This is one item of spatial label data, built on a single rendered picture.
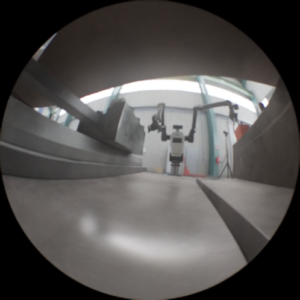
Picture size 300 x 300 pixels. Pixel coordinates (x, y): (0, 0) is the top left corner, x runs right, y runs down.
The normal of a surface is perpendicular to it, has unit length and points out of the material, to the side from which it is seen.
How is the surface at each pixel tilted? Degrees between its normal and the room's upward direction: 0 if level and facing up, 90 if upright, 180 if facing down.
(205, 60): 180
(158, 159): 90
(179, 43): 180
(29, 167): 90
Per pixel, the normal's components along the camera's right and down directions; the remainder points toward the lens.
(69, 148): 0.98, 0.09
